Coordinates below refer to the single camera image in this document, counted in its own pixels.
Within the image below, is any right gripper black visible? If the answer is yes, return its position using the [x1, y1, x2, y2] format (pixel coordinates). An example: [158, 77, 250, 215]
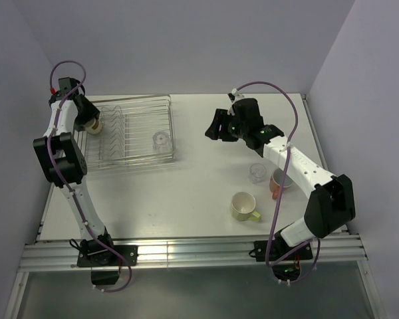
[205, 108, 248, 142]

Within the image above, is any large clear glass cup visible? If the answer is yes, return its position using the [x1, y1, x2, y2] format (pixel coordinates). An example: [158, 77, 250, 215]
[152, 131, 172, 154]

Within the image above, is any pale yellow ceramic mug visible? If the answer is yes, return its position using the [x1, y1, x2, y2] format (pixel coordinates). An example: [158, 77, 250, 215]
[229, 192, 261, 223]

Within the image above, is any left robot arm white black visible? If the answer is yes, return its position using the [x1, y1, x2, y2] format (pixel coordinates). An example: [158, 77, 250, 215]
[33, 77, 116, 266]

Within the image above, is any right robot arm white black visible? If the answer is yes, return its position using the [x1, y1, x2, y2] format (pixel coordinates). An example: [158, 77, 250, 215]
[205, 98, 356, 259]

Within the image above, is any small clear glass cup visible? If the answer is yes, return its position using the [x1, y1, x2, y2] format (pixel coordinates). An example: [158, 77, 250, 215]
[249, 163, 267, 184]

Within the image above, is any orange ceramic mug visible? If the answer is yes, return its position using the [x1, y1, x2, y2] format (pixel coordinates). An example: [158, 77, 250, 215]
[269, 168, 294, 200]

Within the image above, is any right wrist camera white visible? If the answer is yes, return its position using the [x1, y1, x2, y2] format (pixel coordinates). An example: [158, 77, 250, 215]
[227, 88, 245, 104]

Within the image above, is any wire dish rack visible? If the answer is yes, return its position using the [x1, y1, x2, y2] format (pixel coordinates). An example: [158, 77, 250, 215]
[74, 94, 176, 171]

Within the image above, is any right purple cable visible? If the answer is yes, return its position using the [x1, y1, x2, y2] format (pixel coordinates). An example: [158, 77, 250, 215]
[235, 80, 321, 283]

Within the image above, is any purple cable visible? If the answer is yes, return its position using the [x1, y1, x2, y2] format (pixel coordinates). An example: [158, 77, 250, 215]
[48, 60, 133, 293]
[235, 80, 321, 283]

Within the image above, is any aluminium rail frame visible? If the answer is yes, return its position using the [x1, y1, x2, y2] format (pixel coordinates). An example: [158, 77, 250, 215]
[18, 231, 368, 272]

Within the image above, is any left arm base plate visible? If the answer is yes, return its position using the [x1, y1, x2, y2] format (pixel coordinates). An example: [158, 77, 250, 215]
[76, 245, 138, 268]

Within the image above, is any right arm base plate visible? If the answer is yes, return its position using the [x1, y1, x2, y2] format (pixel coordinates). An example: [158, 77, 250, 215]
[252, 239, 315, 263]

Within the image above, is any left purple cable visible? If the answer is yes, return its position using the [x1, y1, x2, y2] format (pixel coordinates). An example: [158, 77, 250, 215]
[48, 60, 133, 293]

